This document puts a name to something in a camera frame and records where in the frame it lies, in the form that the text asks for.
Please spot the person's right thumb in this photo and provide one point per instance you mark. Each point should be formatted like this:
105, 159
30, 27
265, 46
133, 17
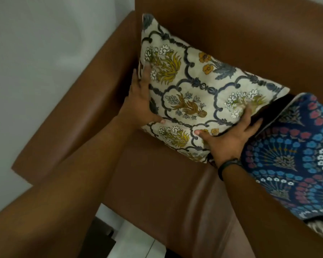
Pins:
203, 134

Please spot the black furniture piece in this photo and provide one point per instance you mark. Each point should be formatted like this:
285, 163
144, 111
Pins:
97, 239

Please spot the person's left hand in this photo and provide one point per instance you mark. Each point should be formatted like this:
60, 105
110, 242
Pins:
138, 107

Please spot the white floral patterned cushion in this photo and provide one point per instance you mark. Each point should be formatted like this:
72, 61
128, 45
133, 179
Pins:
196, 85

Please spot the blue mandala patterned cushion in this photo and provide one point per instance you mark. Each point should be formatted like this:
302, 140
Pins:
298, 150

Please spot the brown leather sofa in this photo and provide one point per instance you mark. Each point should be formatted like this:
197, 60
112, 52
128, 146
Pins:
164, 188

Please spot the person's left thumb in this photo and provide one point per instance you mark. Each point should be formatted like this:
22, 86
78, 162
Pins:
157, 121

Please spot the person's right forearm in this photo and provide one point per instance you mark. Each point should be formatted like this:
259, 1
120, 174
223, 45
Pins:
269, 212

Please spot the person's right middle finger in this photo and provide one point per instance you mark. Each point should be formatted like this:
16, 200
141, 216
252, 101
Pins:
255, 124

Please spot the person's left forearm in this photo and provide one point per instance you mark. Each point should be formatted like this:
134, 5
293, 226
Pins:
64, 188

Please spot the person's right hand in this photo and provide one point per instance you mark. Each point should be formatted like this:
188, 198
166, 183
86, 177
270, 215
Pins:
228, 145

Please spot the black wristband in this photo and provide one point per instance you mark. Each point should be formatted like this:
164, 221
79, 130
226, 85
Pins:
227, 163

